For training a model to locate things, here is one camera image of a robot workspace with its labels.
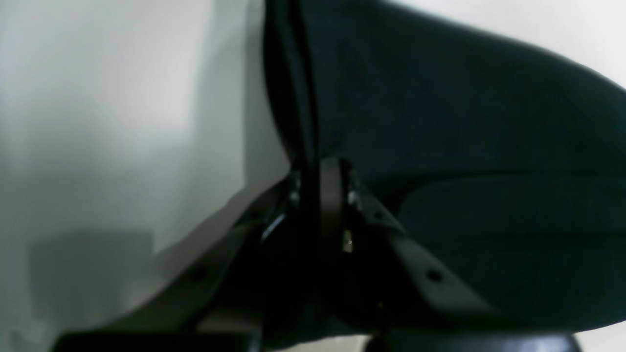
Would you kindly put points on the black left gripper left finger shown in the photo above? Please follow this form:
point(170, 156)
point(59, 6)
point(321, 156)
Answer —
point(217, 302)

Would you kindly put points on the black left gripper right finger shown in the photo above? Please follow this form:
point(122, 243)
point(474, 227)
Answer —
point(406, 297)

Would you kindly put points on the black T-shirt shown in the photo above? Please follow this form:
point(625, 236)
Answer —
point(504, 161)

